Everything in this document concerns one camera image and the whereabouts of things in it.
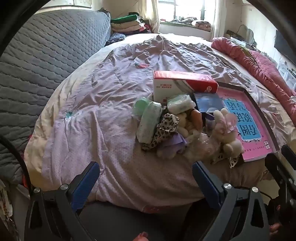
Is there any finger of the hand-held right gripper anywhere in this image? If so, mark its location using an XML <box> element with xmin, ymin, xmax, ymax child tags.
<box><xmin>264</xmin><ymin>153</ymin><xmax>290</xmax><ymax>186</ymax></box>
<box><xmin>280</xmin><ymin>145</ymin><xmax>296</xmax><ymax>167</ymax></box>

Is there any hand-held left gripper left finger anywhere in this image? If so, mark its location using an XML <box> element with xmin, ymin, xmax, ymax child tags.
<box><xmin>24</xmin><ymin>161</ymin><xmax>101</xmax><ymax>241</ymax></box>

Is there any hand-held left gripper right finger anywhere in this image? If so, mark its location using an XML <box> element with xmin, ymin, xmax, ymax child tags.
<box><xmin>192</xmin><ymin>161</ymin><xmax>271</xmax><ymax>241</ymax></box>

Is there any white plush bunny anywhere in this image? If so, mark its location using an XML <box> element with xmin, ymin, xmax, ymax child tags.
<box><xmin>211</xmin><ymin>108</ymin><xmax>244</xmax><ymax>156</ymax></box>

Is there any peach tissue pack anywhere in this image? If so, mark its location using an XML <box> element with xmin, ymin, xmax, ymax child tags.
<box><xmin>190</xmin><ymin>108</ymin><xmax>204</xmax><ymax>131</ymax></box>

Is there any leopard print fabric scrunchie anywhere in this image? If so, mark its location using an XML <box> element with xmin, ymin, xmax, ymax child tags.
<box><xmin>142</xmin><ymin>107</ymin><xmax>181</xmax><ymax>151</ymax></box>

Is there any white green tissue pack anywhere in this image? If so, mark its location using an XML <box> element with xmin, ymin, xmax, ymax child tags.
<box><xmin>167</xmin><ymin>94</ymin><xmax>196</xmax><ymax>115</ymax></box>
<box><xmin>136</xmin><ymin>101</ymin><xmax>162</xmax><ymax>144</ymax></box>

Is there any mint green puff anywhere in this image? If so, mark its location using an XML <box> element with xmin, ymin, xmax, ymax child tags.
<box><xmin>133</xmin><ymin>97</ymin><xmax>153</xmax><ymax>117</ymax></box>

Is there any person's right hand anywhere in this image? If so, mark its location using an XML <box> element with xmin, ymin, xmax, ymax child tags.
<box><xmin>269</xmin><ymin>222</ymin><xmax>284</xmax><ymax>241</ymax></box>

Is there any clear plastic bag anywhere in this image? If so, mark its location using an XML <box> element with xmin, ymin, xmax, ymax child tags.
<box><xmin>185</xmin><ymin>132</ymin><xmax>225</xmax><ymax>163</ymax></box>

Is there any pink blue book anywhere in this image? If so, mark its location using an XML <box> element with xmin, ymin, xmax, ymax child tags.
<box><xmin>217</xmin><ymin>87</ymin><xmax>275</xmax><ymax>162</ymax></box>

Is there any lilac cloth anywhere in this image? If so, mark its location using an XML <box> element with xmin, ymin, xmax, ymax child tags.
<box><xmin>157</xmin><ymin>134</ymin><xmax>188</xmax><ymax>159</ymax></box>

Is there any white drawer cabinet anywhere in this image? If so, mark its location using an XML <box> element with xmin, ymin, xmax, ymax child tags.
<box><xmin>276</xmin><ymin>58</ymin><xmax>296</xmax><ymax>91</ymax></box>

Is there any dark blue box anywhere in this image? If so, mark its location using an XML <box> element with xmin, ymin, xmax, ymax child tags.
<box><xmin>193</xmin><ymin>92</ymin><xmax>225</xmax><ymax>114</ymax></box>

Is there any pink quilted comforter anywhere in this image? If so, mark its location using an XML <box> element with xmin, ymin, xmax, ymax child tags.
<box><xmin>211</xmin><ymin>37</ymin><xmax>296</xmax><ymax>121</ymax></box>

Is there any black television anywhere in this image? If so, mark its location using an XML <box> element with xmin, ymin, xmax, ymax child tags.
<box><xmin>274</xmin><ymin>30</ymin><xmax>296</xmax><ymax>63</ymax></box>

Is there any red white tissue box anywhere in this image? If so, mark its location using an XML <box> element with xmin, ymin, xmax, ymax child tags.
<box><xmin>153</xmin><ymin>70</ymin><xmax>219</xmax><ymax>103</ymax></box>

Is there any oval vanity mirror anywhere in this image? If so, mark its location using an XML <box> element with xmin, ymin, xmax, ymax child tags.
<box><xmin>238</xmin><ymin>24</ymin><xmax>256</xmax><ymax>44</ymax></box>

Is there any grey quilted headboard cover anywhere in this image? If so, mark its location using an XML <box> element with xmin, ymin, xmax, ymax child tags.
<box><xmin>0</xmin><ymin>9</ymin><xmax>111</xmax><ymax>186</ymax></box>

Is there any dark patterned pillow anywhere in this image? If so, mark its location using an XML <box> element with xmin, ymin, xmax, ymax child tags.
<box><xmin>105</xmin><ymin>32</ymin><xmax>126</xmax><ymax>47</ymax></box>

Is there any cream curtain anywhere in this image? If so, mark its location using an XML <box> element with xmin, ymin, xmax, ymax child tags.
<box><xmin>139</xmin><ymin>0</ymin><xmax>162</xmax><ymax>34</ymax></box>
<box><xmin>213</xmin><ymin>0</ymin><xmax>228</xmax><ymax>41</ymax></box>

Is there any crumpled blanket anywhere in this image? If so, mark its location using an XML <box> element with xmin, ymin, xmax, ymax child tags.
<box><xmin>176</xmin><ymin>17</ymin><xmax>212</xmax><ymax>30</ymax></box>

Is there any white window bench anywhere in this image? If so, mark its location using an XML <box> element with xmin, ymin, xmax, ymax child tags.
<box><xmin>159</xmin><ymin>22</ymin><xmax>212</xmax><ymax>37</ymax></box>

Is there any stack of folded clothes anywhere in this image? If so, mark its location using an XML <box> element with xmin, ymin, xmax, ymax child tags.
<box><xmin>110</xmin><ymin>11</ymin><xmax>153</xmax><ymax>35</ymax></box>

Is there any window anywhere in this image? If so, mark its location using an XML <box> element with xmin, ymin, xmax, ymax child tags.
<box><xmin>158</xmin><ymin>0</ymin><xmax>219</xmax><ymax>22</ymax></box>

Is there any black cable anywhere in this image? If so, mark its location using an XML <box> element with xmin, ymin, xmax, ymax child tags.
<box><xmin>0</xmin><ymin>134</ymin><xmax>31</xmax><ymax>197</ymax></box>

